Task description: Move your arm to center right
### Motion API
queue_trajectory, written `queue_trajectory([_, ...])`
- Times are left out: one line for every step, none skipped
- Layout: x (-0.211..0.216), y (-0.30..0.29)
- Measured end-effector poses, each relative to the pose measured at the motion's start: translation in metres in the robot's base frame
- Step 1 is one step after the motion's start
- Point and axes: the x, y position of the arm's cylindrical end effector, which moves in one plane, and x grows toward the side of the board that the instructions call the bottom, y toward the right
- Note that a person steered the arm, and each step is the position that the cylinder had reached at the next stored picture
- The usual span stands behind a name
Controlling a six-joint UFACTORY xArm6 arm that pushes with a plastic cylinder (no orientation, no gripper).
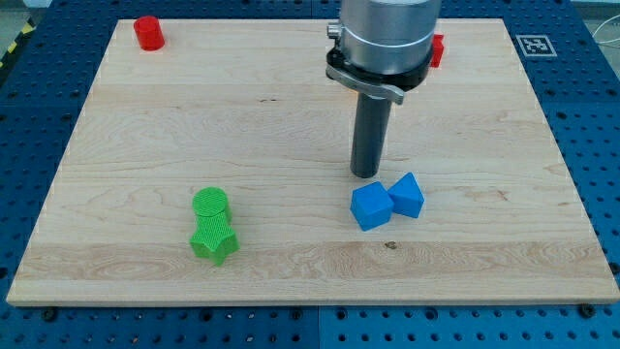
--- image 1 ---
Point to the wooden board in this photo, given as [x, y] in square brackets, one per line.
[245, 105]

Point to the black yellow hazard tape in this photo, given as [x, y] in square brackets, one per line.
[15, 48]

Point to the blue triangular prism block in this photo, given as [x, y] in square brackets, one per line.
[407, 196]

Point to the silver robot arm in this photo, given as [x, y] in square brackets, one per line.
[382, 48]

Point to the white fiducial marker tag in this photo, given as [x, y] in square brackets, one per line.
[533, 45]

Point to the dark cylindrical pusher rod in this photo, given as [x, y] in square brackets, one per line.
[372, 114]

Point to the red cylinder block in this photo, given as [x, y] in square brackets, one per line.
[149, 33]

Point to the blue cube block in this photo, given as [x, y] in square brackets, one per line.
[371, 205]

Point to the red block behind arm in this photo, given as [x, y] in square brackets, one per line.
[438, 50]

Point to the green star block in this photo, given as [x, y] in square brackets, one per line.
[214, 238]

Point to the green cylinder block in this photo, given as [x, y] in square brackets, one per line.
[211, 201]

